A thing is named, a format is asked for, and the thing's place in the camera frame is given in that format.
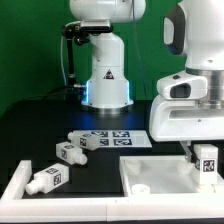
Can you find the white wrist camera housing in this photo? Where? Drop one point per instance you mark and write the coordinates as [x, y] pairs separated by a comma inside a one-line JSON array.
[[182, 86]]

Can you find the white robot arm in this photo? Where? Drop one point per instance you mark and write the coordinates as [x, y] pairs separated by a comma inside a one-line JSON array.
[[193, 28]]

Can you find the white square table top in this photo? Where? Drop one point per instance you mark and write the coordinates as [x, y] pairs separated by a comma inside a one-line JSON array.
[[150, 175]]

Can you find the white marker base plate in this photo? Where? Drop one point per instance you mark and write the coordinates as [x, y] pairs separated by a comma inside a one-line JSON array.
[[116, 138]]

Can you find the white U-shaped fence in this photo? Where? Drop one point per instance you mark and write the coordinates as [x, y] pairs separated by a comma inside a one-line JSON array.
[[14, 208]]

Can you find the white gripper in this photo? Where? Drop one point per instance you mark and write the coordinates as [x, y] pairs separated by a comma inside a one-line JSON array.
[[183, 120]]

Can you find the black camera on mount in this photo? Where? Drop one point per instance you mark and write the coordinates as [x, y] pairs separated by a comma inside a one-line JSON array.
[[87, 26]]

